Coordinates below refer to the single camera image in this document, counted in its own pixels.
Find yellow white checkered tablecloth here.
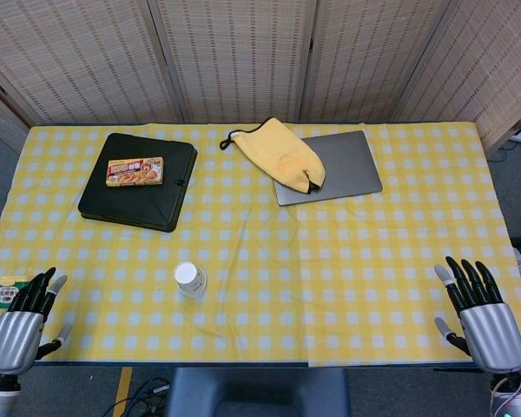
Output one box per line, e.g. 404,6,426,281
295,123,521,369
0,123,309,365

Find green plastic food tub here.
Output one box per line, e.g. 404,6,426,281
0,275,39,310

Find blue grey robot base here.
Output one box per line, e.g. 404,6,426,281
166,367,351,417

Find black floor cables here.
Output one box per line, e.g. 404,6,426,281
128,376,171,417

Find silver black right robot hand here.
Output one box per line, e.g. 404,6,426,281
433,255,521,374

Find grey closed laptop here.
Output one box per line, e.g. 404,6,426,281
272,129,384,208

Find yellow cloth drawstring bag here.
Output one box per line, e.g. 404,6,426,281
219,116,326,195

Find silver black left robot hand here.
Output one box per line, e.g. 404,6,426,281
0,267,73,377

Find yellow red curry box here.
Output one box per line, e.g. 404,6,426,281
105,156,165,188

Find yellow floor tape strip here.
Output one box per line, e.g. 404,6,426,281
114,367,134,417

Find woven folding screen panel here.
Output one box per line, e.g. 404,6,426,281
394,0,521,154
0,0,186,128
299,0,455,125
147,0,318,125
0,64,32,157

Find black square tray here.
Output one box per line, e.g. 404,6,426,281
76,132,199,235

